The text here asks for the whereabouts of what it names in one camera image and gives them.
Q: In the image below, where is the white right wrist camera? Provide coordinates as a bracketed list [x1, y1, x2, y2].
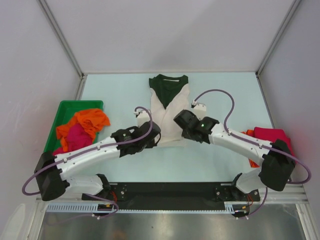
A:
[191, 100, 207, 120]

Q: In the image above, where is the orange t-shirt in bin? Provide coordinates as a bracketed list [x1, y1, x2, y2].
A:
[55, 108, 111, 144]

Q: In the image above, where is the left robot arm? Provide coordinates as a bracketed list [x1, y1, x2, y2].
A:
[34, 121, 161, 202]

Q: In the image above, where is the aluminium corner post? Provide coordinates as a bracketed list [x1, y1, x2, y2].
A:
[36, 0, 85, 79]
[255, 0, 303, 78]

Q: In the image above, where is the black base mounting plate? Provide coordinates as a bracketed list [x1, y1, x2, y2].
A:
[97, 182, 261, 204]

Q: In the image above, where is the left aluminium corner post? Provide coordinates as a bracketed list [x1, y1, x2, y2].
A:
[36, 0, 85, 79]

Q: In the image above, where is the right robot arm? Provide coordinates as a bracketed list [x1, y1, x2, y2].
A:
[173, 109, 296, 201]

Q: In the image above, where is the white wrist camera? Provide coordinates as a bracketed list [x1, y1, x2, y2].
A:
[191, 100, 207, 120]
[134, 110, 150, 127]

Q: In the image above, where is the right aluminium corner post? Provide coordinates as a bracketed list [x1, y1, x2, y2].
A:
[255, 0, 303, 78]

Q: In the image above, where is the slotted cable duct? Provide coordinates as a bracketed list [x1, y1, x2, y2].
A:
[46, 200, 249, 214]

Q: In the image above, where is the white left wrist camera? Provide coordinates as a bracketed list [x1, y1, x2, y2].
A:
[134, 110, 150, 127]

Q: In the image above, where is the aluminium frame rail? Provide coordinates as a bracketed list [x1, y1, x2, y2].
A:
[51, 184, 308, 204]

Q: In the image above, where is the folded orange t-shirt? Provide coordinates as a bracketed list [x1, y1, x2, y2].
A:
[241, 129, 260, 168]

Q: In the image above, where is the pink t-shirt in bin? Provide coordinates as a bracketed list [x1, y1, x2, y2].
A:
[53, 123, 93, 156]

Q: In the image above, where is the folded pink t-shirt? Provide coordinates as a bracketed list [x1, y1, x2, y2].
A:
[242, 126, 295, 156]

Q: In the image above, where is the white and green t-shirt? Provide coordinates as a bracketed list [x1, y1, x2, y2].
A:
[149, 74, 190, 147]

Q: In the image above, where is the green plastic bin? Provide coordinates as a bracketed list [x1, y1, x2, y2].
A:
[43, 100, 104, 166]

